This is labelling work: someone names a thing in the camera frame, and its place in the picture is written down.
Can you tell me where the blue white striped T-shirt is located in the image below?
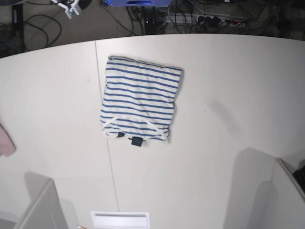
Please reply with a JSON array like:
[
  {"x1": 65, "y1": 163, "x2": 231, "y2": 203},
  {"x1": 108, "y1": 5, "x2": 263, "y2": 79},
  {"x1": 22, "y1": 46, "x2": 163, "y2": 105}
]
[{"x1": 100, "y1": 56, "x2": 183, "y2": 146}]

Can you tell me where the white power strip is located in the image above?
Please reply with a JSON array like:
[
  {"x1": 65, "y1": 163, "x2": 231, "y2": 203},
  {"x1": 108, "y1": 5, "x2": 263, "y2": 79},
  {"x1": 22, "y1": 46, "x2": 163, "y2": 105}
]
[{"x1": 163, "y1": 13, "x2": 245, "y2": 28}]

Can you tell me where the white table slot plate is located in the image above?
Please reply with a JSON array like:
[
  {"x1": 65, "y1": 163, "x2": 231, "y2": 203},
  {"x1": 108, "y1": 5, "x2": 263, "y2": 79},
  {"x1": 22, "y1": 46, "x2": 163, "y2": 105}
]
[{"x1": 91, "y1": 211, "x2": 150, "y2": 229}]

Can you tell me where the blue box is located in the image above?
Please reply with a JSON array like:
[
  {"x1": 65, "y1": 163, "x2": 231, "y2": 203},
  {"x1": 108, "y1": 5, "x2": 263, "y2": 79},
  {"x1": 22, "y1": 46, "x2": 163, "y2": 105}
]
[{"x1": 105, "y1": 0, "x2": 172, "y2": 7}]

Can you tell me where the pink cloth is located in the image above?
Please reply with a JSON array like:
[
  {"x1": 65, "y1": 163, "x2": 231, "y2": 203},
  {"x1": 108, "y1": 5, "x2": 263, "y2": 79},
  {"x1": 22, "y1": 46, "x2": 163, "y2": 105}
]
[{"x1": 0, "y1": 126, "x2": 16, "y2": 156}]

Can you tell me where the grey right bin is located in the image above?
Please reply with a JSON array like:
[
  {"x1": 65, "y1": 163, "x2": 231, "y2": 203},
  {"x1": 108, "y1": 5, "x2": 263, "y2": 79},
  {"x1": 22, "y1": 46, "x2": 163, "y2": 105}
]
[{"x1": 258, "y1": 159, "x2": 305, "y2": 229}]

